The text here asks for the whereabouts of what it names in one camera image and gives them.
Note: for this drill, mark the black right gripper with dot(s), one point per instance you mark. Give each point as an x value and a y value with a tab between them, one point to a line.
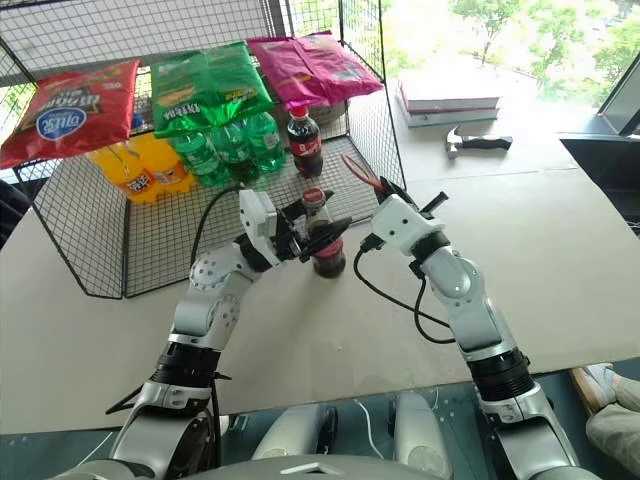
434	204

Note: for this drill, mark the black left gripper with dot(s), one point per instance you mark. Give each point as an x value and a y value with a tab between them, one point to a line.
289	235

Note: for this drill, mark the glass cola bottle red cap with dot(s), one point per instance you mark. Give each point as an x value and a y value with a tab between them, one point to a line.
330	257

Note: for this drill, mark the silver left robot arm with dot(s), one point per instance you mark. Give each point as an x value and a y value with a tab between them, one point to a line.
200	305

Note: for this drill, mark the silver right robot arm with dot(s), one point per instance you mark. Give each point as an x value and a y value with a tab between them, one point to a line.
475	310

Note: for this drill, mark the plastic cola bottle red cap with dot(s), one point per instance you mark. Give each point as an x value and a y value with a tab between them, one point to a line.
305	145

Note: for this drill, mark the green soda bottle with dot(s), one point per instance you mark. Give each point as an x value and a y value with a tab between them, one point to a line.
237	147
267	142
200	155

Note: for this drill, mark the blue capped bottle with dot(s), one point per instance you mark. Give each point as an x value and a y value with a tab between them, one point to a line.
141	121

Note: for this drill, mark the white book grey cover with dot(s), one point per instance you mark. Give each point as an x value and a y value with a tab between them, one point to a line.
450	119

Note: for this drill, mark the white book red cover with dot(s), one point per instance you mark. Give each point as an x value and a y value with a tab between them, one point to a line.
445	97

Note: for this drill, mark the pink chips bag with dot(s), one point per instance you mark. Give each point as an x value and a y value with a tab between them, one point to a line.
315	70

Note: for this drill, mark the green chips bag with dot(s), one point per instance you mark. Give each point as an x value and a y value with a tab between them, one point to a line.
210	85

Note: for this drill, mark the black desk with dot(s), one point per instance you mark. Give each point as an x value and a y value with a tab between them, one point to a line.
605	170

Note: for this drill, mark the silver robot left leg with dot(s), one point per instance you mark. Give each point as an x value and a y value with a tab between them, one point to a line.
300	430

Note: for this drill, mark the silver robot leg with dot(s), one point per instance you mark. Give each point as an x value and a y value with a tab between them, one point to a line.
422	430
300	430

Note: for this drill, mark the silver robot right leg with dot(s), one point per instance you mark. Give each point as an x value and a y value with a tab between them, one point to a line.
422	430

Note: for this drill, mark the black monitor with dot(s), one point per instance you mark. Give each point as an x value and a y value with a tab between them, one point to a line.
625	107

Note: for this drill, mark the grey robot torso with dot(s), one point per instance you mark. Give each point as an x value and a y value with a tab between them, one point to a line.
320	470

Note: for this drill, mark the red chips bag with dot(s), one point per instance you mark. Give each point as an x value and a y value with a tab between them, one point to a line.
70	117

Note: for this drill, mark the white brown shoe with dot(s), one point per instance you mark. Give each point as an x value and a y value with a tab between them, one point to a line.
595	387

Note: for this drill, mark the dark chair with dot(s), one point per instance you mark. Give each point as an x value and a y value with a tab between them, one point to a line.
10	210

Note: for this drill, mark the beige trouser leg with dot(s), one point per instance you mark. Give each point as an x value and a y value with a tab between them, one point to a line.
617	425

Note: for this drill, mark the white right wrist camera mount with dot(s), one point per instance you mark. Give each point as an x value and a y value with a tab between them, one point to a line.
400	225

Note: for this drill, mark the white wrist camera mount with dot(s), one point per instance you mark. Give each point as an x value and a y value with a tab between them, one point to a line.
400	225
257	220

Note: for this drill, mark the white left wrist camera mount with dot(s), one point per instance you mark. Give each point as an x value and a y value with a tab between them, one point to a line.
257	220

